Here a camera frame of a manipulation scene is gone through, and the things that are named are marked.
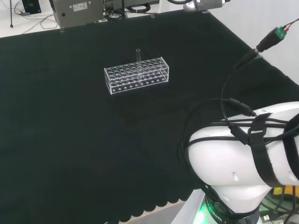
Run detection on black coiled cable bundle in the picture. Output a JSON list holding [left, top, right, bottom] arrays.
[[125, 0, 150, 13]]

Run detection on black computer tower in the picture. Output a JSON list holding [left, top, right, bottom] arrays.
[[22, 0, 42, 14]]

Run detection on grey floor cables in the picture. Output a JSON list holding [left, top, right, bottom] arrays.
[[13, 0, 58, 32]]

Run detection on black cable with barrel plug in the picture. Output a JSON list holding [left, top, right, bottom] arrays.
[[221, 31, 281, 145]]

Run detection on black tripod leg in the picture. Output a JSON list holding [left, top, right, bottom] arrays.
[[9, 0, 14, 28]]

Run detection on grey metal equipment box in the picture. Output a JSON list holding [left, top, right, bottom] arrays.
[[51, 0, 105, 29]]

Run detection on green terminal connector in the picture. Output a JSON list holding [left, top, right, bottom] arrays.
[[274, 26, 288, 39]]

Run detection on silver grey camera housing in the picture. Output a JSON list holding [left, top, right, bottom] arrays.
[[183, 0, 228, 12]]

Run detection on black bench cloth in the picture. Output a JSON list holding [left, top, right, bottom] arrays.
[[0, 10, 299, 224]]

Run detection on clear plastic test tube rack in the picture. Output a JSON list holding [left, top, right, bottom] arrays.
[[104, 56, 169, 95]]

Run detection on clear glass test tube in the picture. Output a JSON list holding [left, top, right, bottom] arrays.
[[135, 48, 142, 85]]

